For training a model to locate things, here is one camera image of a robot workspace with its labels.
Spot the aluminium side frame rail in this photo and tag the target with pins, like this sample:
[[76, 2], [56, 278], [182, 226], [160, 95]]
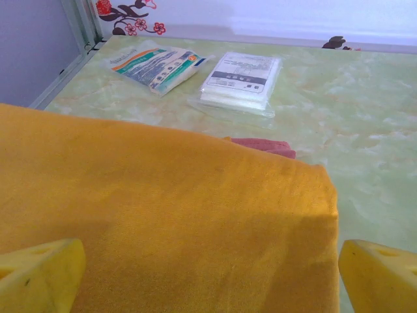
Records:
[[62, 78]]

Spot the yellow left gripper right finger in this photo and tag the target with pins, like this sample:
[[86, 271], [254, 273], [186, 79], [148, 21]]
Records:
[[381, 283]]

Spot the white paper tag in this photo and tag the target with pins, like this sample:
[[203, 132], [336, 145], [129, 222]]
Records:
[[241, 81]]

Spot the folded yellow t-shirt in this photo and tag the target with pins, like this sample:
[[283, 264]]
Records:
[[156, 208]]

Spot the aluminium frame post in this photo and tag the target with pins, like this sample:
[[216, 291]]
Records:
[[86, 19]]

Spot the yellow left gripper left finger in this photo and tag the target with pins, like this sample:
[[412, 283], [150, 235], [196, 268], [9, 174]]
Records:
[[36, 280]]

